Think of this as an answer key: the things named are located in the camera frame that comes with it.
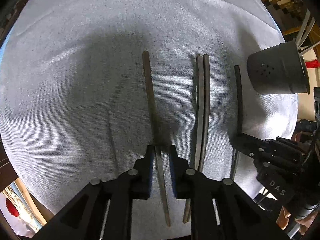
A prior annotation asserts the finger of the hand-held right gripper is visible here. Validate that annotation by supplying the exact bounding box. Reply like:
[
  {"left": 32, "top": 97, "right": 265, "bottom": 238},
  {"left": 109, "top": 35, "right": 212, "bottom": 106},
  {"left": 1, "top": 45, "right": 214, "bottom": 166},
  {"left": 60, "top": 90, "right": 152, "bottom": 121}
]
[{"left": 231, "top": 132, "right": 267, "bottom": 158}]

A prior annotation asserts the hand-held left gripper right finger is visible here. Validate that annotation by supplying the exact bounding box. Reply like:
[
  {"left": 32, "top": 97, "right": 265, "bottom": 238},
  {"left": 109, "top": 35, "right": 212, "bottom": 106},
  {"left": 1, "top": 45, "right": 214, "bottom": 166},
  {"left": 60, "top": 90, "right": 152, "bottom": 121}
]
[{"left": 169, "top": 144, "right": 288, "bottom": 240}]

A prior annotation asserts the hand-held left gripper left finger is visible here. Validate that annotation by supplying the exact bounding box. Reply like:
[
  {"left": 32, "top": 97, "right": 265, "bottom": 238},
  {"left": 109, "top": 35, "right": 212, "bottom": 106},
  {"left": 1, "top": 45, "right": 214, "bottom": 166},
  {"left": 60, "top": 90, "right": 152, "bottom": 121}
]
[{"left": 32, "top": 145, "right": 157, "bottom": 240}]

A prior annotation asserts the dark wooden chopstick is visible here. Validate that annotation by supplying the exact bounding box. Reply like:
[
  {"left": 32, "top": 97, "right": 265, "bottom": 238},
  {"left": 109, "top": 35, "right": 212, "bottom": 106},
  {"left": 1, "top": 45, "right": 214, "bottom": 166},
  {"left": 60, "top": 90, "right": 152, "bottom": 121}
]
[
  {"left": 229, "top": 65, "right": 244, "bottom": 182},
  {"left": 186, "top": 54, "right": 211, "bottom": 221},
  {"left": 182, "top": 54, "right": 204, "bottom": 224},
  {"left": 142, "top": 51, "right": 172, "bottom": 227}
]

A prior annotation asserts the grey metal chopstick holder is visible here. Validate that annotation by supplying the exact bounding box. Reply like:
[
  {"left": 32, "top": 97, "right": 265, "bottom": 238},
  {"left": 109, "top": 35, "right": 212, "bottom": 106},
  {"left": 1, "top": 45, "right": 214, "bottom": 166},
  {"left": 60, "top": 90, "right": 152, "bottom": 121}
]
[{"left": 247, "top": 41, "right": 310, "bottom": 95}]

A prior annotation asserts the person's right hand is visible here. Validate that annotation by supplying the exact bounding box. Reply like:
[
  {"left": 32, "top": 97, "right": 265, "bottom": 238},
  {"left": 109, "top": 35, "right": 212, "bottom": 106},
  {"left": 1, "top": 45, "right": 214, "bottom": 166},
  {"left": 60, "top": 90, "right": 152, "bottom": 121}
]
[{"left": 276, "top": 206, "right": 314, "bottom": 235}]

